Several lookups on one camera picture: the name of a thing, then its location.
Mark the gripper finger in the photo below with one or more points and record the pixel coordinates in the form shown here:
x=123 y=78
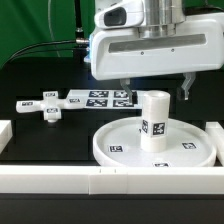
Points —
x=183 y=90
x=125 y=85

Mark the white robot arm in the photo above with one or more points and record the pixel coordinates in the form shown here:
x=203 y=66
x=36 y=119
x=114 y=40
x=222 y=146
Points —
x=161 y=17

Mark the white cross-shaped table base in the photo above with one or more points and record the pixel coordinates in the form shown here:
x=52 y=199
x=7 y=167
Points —
x=51 y=105

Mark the white right fence block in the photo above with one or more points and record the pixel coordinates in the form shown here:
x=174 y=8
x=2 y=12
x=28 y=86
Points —
x=216 y=132

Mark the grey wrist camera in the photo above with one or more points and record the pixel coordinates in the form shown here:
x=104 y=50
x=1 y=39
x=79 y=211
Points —
x=127 y=13

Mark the black vertical pole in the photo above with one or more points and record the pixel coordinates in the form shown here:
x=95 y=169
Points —
x=79 y=33

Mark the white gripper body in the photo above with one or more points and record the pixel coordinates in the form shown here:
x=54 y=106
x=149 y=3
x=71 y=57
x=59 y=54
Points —
x=196 y=46

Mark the white round table top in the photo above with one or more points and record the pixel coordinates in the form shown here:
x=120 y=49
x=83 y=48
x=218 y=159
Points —
x=118 y=144

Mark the white fence block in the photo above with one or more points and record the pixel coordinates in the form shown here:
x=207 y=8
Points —
x=216 y=132
x=5 y=133

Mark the white marker plate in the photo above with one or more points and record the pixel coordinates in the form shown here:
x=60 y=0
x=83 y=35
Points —
x=102 y=99

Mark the white left fence block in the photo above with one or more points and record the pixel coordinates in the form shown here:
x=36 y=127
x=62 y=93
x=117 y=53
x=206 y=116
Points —
x=5 y=133

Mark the white front fence bar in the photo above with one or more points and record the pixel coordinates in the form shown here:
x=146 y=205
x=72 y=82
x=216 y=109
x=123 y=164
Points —
x=105 y=180

